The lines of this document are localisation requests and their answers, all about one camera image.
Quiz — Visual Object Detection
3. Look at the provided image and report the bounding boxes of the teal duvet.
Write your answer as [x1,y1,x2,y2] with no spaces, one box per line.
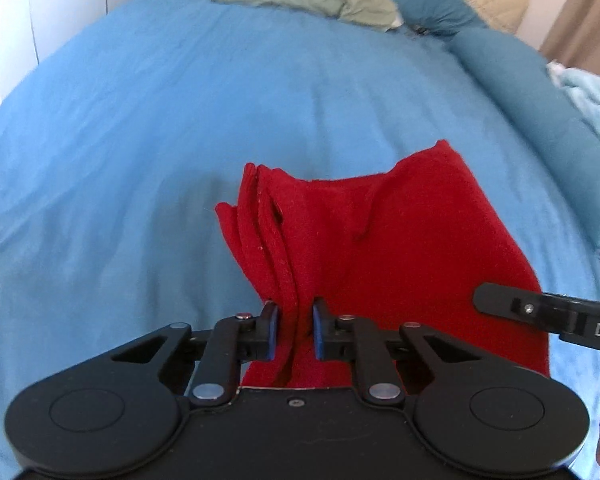
[447,25,600,263]

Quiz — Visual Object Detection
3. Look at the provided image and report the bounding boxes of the white shelf unit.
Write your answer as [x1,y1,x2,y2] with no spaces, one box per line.
[0,0,148,106]

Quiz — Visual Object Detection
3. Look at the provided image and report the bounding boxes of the beige curtain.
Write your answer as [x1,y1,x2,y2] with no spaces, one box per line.
[539,0,600,83]

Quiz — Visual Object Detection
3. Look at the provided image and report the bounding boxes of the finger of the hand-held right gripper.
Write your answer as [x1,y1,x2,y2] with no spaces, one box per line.
[472,282,564,337]

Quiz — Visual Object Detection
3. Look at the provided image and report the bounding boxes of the teal pillow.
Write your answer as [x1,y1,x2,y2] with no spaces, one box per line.
[391,0,488,41]

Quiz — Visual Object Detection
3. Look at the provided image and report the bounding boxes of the light blue blanket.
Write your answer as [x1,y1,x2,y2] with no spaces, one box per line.
[546,61,600,153]

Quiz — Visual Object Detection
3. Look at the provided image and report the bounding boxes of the blue bed sheet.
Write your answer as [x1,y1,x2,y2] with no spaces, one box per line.
[0,0,600,480]

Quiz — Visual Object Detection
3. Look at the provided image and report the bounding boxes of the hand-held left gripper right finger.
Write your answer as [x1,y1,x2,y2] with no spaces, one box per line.
[312,298,481,407]

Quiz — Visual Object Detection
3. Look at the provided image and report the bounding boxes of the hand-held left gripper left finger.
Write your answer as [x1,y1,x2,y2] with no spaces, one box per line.
[112,301,281,407]

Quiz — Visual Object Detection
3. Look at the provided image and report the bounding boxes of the red knit sweater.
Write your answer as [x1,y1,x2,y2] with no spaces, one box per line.
[215,139,552,390]

